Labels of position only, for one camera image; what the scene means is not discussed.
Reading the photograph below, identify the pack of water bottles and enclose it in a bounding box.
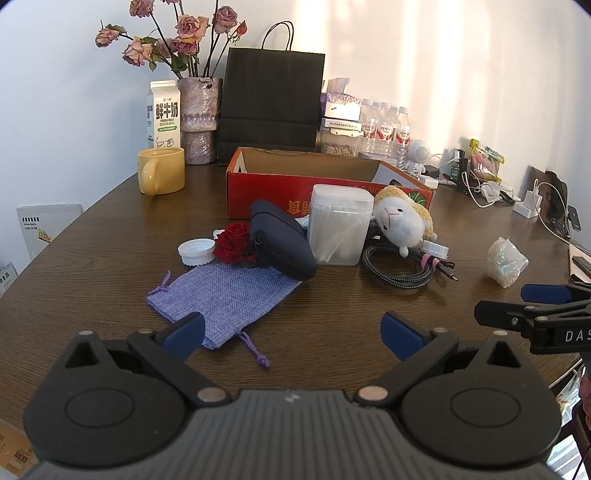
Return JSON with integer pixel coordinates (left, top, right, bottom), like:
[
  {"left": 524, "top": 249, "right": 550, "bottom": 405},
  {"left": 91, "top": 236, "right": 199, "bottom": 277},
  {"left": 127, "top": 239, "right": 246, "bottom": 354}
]
[{"left": 358, "top": 98, "right": 413, "bottom": 169}]

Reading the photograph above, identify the yellow-green snack packet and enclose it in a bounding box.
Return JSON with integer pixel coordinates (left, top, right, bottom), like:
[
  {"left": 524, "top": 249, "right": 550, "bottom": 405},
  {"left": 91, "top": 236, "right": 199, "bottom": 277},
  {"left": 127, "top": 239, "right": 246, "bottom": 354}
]
[{"left": 468, "top": 138, "right": 505, "bottom": 184}]

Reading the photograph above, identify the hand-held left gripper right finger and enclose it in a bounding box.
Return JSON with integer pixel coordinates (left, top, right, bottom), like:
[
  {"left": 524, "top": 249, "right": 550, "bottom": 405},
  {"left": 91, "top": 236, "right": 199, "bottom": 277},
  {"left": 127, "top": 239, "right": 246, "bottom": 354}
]
[{"left": 355, "top": 312, "right": 523, "bottom": 408}]

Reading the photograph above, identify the white milk carton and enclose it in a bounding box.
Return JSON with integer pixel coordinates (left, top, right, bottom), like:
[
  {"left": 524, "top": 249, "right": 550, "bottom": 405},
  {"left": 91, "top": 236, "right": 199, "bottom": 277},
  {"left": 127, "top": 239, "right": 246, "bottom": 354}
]
[{"left": 147, "top": 80, "right": 182, "bottom": 151}]

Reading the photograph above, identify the black paper bag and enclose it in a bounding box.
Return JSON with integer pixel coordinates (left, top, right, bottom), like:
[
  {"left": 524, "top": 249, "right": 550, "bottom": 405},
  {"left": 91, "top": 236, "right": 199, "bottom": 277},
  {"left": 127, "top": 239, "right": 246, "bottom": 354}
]
[{"left": 217, "top": 21, "right": 326, "bottom": 166}]

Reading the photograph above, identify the brown cardboard carton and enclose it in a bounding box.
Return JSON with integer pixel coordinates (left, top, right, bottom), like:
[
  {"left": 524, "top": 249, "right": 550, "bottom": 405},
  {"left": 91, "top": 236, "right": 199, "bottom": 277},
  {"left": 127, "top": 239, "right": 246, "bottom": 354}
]
[{"left": 0, "top": 420, "right": 38, "bottom": 478}]

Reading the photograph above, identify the pink notebook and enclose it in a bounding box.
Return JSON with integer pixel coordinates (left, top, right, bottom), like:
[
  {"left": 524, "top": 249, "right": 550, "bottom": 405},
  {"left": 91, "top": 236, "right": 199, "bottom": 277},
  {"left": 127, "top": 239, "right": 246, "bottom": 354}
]
[{"left": 569, "top": 244, "right": 591, "bottom": 283}]

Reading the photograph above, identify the white flat box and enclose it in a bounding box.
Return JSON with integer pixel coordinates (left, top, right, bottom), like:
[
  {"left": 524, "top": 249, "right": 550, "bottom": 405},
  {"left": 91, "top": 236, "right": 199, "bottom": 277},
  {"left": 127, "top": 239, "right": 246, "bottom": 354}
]
[{"left": 320, "top": 117, "right": 362, "bottom": 136}]

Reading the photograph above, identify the white charger dock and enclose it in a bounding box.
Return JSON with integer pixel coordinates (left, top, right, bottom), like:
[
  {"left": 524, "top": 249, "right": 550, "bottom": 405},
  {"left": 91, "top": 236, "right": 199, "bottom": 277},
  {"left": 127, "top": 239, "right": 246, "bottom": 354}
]
[{"left": 513, "top": 189, "right": 543, "bottom": 220}]

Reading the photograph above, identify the black braided cable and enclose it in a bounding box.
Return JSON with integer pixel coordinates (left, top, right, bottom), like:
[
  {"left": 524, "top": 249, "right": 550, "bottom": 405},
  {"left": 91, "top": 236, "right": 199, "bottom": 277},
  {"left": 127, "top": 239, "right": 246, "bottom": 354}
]
[{"left": 361, "top": 243, "right": 460, "bottom": 291}]

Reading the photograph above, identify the clear cotton swab box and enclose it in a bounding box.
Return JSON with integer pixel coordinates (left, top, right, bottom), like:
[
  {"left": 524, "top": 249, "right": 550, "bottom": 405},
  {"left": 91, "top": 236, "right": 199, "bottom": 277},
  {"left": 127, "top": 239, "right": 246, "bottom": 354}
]
[{"left": 307, "top": 184, "right": 375, "bottom": 267}]

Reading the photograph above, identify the red fabric rose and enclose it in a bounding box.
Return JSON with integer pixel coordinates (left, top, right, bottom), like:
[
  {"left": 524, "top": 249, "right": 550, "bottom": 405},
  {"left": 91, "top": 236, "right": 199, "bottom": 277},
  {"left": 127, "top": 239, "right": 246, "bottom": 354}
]
[{"left": 213, "top": 222, "right": 259, "bottom": 266}]

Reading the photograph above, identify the navy zip pouch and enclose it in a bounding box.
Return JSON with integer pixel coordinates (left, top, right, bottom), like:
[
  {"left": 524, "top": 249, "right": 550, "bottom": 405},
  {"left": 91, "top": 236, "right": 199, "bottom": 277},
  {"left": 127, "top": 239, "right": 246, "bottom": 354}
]
[{"left": 249, "top": 200, "right": 318, "bottom": 281}]

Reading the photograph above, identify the dried rose bouquet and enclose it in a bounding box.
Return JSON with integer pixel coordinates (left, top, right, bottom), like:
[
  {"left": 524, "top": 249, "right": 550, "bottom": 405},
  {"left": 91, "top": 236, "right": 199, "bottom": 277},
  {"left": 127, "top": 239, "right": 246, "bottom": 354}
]
[{"left": 95, "top": 0, "right": 247, "bottom": 79}]

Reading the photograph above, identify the white earphone cable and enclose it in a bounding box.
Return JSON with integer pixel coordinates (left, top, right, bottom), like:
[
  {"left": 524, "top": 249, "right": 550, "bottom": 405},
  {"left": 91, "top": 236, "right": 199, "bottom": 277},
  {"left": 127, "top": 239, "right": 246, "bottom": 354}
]
[{"left": 462, "top": 170, "right": 491, "bottom": 208}]

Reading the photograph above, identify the yellow mug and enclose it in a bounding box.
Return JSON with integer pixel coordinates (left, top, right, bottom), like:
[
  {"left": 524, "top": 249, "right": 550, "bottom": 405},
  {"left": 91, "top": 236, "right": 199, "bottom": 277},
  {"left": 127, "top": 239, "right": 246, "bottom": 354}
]
[{"left": 137, "top": 147, "right": 186, "bottom": 196}]

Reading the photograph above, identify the sunflower seed container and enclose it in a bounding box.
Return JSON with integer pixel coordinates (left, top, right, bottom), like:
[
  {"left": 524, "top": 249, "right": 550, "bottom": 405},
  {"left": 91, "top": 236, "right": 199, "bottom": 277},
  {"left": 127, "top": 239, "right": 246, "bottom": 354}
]
[{"left": 320, "top": 131, "right": 361, "bottom": 158}]

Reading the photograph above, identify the dark green small bottle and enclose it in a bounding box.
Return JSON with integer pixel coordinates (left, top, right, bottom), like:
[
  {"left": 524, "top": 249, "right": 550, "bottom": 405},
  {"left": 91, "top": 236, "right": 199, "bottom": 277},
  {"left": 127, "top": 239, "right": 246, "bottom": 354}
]
[{"left": 450, "top": 150, "right": 467, "bottom": 186}]

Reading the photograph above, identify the plush sheep toy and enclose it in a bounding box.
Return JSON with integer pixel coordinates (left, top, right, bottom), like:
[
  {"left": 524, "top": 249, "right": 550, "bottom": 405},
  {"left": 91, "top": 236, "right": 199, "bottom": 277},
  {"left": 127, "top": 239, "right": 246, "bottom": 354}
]
[{"left": 369, "top": 185, "right": 435, "bottom": 258}]

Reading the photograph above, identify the paper leaflet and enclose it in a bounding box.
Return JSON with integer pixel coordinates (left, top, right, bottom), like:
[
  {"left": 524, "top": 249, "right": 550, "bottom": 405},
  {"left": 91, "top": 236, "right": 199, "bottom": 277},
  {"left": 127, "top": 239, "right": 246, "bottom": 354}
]
[{"left": 0, "top": 261, "right": 19, "bottom": 296}]

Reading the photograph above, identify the purple linen drawstring pouch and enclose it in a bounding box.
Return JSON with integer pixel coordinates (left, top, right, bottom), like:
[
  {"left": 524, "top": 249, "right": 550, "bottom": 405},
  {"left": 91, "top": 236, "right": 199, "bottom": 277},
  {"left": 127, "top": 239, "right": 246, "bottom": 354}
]
[{"left": 147, "top": 263, "right": 302, "bottom": 368}]

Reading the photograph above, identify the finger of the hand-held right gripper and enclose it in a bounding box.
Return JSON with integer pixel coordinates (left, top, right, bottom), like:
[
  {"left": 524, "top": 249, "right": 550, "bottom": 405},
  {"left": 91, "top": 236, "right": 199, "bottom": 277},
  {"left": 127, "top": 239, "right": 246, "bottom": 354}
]
[
  {"left": 521, "top": 281, "right": 591, "bottom": 304},
  {"left": 475, "top": 300, "right": 550, "bottom": 340}
]

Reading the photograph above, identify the white charging cable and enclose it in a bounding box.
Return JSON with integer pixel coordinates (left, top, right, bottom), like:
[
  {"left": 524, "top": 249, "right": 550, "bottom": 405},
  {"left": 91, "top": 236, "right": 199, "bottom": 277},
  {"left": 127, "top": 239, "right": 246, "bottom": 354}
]
[{"left": 536, "top": 182, "right": 573, "bottom": 241}]

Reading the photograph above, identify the red cardboard box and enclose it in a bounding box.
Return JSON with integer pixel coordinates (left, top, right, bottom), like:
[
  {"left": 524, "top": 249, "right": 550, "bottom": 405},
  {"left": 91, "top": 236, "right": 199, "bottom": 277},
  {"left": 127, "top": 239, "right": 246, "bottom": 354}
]
[{"left": 226, "top": 147, "right": 435, "bottom": 220}]

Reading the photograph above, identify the brown paper bag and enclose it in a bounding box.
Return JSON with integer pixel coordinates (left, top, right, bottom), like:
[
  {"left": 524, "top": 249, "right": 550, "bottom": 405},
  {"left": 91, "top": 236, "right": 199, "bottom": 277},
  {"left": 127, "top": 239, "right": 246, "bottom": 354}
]
[{"left": 529, "top": 166, "right": 571, "bottom": 232}]

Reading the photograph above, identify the clear plastic wrap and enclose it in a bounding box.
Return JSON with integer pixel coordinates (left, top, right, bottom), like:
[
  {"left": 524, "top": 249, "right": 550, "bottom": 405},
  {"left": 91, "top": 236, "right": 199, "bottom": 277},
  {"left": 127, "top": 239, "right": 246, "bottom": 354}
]
[{"left": 487, "top": 236, "right": 529, "bottom": 288}]

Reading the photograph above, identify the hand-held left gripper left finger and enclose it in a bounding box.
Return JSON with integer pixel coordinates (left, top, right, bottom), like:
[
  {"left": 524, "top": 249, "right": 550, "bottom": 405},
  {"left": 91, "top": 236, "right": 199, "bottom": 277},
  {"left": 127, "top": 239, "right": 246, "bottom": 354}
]
[{"left": 65, "top": 312, "right": 232, "bottom": 408}]

